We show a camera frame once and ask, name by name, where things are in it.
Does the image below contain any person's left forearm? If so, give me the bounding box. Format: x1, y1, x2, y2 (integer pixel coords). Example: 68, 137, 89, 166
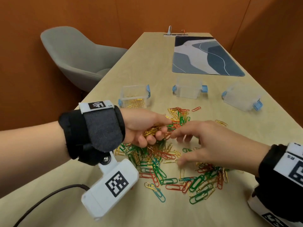
0, 121, 71, 199

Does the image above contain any sorted heap of gold clips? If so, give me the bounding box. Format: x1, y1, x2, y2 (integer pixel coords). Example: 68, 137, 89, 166
124, 98, 147, 109

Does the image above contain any pile of colored paper clips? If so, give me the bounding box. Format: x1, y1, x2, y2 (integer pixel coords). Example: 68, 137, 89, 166
115, 106, 244, 205

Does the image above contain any black right wrist strap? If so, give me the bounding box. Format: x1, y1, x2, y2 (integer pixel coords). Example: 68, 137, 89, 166
252, 144, 303, 223

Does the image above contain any handful of gold paper clips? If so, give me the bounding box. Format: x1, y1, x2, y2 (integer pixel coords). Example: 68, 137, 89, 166
143, 124, 166, 137

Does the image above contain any white left marker band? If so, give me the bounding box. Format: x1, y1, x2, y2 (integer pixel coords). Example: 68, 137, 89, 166
78, 100, 115, 114

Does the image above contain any blue patterned desk mat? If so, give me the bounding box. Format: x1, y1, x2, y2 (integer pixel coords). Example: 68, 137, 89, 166
172, 36, 246, 77

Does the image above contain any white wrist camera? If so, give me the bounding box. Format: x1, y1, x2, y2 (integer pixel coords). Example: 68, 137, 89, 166
247, 195, 292, 227
81, 152, 140, 221

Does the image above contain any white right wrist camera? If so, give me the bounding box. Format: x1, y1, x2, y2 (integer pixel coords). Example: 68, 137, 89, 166
247, 195, 292, 227

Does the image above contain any person's left hand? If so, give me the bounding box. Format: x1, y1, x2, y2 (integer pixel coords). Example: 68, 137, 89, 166
120, 108, 173, 148

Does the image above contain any black camera cable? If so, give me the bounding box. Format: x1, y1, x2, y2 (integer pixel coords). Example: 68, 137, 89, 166
13, 184, 90, 227

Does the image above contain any white right marker band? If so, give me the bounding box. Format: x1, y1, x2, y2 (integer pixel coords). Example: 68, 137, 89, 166
273, 142, 303, 188

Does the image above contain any grey shell chair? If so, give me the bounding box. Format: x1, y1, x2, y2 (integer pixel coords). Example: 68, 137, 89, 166
40, 26, 128, 93

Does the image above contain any transparent box with blue latches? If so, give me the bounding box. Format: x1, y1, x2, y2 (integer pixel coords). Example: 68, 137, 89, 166
118, 84, 151, 109
221, 82, 263, 112
172, 77, 208, 100

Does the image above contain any white marker band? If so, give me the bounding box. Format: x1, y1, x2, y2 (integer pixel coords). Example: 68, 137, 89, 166
273, 142, 303, 188
78, 100, 115, 114

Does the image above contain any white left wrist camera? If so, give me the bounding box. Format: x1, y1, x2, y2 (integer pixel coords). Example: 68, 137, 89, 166
81, 152, 140, 221

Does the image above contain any person's right hand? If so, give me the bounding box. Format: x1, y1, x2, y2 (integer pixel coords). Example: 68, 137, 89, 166
170, 120, 271, 177

